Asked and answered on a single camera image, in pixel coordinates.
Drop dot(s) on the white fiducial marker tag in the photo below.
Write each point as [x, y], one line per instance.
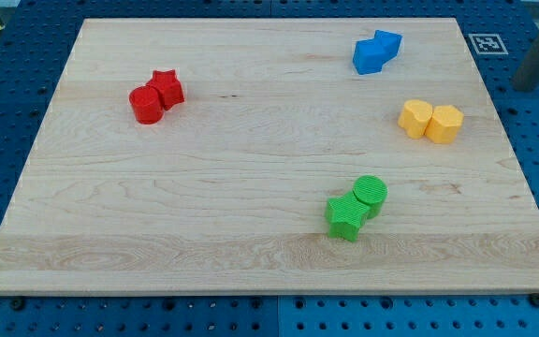
[487, 44]

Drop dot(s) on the wooden board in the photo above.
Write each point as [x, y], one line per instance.
[226, 194]

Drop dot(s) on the red star block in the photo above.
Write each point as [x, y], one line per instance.
[168, 87]

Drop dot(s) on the green cylinder block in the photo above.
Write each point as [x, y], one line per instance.
[371, 191]

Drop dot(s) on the blue cube block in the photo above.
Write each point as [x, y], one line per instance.
[369, 56]

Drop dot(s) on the green star block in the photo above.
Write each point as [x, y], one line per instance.
[346, 215]

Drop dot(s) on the yellow hexagon block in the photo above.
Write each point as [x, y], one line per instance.
[444, 125]

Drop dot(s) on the blue angular block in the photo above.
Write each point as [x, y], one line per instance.
[390, 42]

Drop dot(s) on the black bolt left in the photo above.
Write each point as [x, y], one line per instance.
[17, 304]

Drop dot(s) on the yellow heart block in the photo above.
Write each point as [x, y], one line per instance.
[414, 117]

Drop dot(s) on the black bolt right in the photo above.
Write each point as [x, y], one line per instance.
[533, 300]

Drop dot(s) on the red cylinder block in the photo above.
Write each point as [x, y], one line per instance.
[146, 105]

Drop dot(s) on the black bolt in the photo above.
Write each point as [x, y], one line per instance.
[533, 300]
[17, 304]

